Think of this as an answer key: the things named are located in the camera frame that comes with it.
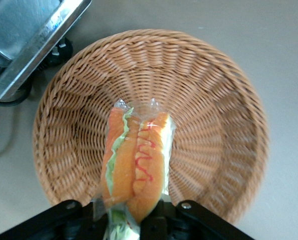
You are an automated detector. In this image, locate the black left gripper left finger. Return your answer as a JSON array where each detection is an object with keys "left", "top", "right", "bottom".
[{"left": 0, "top": 199, "right": 110, "bottom": 240}]

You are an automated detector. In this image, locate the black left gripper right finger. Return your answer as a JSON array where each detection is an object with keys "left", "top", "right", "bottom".
[{"left": 139, "top": 199, "right": 255, "bottom": 240}]

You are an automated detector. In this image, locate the triangle sandwich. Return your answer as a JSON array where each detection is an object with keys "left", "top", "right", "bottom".
[{"left": 92, "top": 97, "right": 177, "bottom": 240}]

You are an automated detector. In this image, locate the round brown wicker basket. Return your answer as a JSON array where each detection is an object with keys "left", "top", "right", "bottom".
[{"left": 32, "top": 28, "right": 270, "bottom": 226}]

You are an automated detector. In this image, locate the black round knob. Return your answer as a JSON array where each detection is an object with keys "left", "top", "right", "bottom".
[{"left": 44, "top": 36, "right": 75, "bottom": 68}]

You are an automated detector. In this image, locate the silver metal machine plate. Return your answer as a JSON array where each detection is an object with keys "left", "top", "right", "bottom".
[{"left": 0, "top": 0, "right": 93, "bottom": 102}]

